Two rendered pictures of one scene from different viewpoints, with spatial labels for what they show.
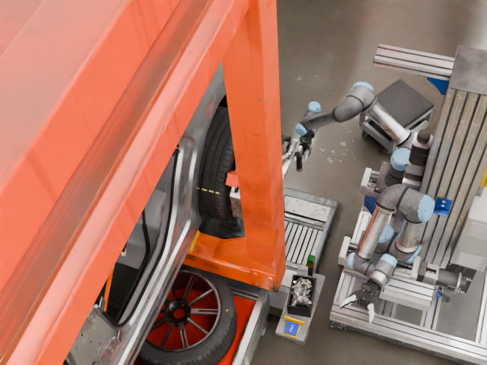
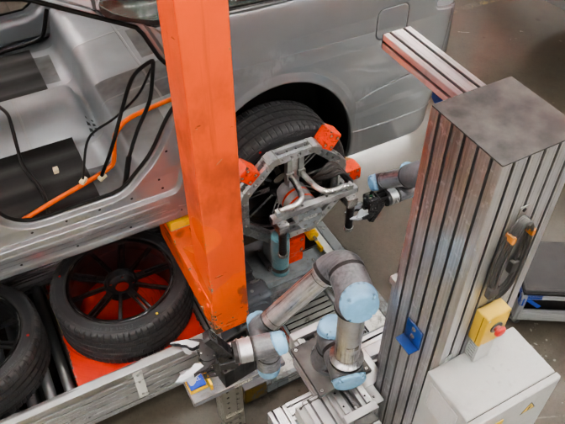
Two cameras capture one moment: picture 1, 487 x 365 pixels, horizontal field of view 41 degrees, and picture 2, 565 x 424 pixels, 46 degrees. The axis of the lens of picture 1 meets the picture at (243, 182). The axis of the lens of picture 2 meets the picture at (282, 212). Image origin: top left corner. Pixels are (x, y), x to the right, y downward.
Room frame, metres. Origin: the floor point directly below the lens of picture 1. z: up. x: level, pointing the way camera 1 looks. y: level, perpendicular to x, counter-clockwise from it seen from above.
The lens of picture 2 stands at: (0.46, -1.30, 2.97)
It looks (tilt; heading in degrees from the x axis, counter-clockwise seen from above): 46 degrees down; 36
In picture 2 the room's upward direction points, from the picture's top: straight up
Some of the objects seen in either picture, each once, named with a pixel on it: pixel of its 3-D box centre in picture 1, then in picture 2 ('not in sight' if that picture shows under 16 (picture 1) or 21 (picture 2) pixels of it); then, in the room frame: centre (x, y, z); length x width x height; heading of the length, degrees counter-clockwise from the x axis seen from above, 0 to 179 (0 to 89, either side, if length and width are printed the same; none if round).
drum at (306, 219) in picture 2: not in sight; (298, 203); (2.21, -0.13, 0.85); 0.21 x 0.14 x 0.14; 64
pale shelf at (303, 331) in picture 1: (301, 304); (232, 368); (1.55, -0.24, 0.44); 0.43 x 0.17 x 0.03; 154
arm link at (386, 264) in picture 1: (385, 266); (268, 345); (1.35, -0.61, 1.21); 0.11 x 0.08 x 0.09; 140
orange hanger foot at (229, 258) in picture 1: (212, 247); (192, 240); (1.86, 0.22, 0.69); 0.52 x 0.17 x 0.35; 64
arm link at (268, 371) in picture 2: (379, 274); (267, 357); (1.36, -0.59, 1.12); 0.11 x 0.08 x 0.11; 50
